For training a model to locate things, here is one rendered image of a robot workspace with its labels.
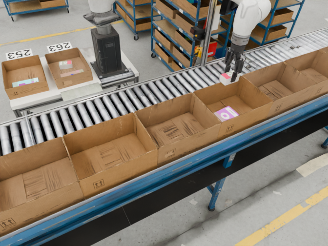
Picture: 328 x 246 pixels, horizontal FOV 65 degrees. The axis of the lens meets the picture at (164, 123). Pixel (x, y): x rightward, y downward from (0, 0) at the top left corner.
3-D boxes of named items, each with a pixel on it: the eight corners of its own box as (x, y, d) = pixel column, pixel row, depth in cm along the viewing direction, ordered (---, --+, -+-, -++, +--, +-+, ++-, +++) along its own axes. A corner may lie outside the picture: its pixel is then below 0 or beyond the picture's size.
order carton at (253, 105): (235, 94, 183) (241, 74, 171) (265, 121, 165) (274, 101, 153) (189, 112, 169) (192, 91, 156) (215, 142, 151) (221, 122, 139)
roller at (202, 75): (197, 71, 232) (197, 66, 229) (234, 106, 202) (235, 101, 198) (192, 72, 231) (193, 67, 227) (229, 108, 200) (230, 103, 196)
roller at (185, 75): (185, 74, 228) (185, 70, 224) (221, 111, 197) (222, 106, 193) (180, 76, 226) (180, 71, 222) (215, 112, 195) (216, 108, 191)
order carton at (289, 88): (275, 80, 197) (283, 60, 184) (306, 103, 179) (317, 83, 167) (235, 94, 183) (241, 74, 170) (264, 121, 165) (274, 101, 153)
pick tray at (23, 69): (42, 64, 221) (38, 54, 214) (50, 90, 198) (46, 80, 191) (6, 72, 212) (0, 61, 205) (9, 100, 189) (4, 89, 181)
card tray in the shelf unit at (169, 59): (154, 49, 363) (154, 42, 356) (173, 44, 373) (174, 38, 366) (168, 63, 339) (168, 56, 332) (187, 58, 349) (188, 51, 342)
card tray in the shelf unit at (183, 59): (172, 52, 320) (173, 45, 312) (192, 47, 331) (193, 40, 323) (190, 70, 296) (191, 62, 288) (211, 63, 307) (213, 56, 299)
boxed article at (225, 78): (219, 80, 153) (220, 74, 150) (232, 76, 157) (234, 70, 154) (224, 85, 150) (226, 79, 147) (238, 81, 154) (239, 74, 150)
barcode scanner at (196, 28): (187, 37, 214) (190, 25, 207) (199, 36, 219) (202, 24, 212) (192, 41, 210) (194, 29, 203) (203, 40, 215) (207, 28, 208)
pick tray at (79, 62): (79, 56, 232) (77, 47, 225) (93, 80, 209) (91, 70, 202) (47, 64, 222) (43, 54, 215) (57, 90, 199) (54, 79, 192)
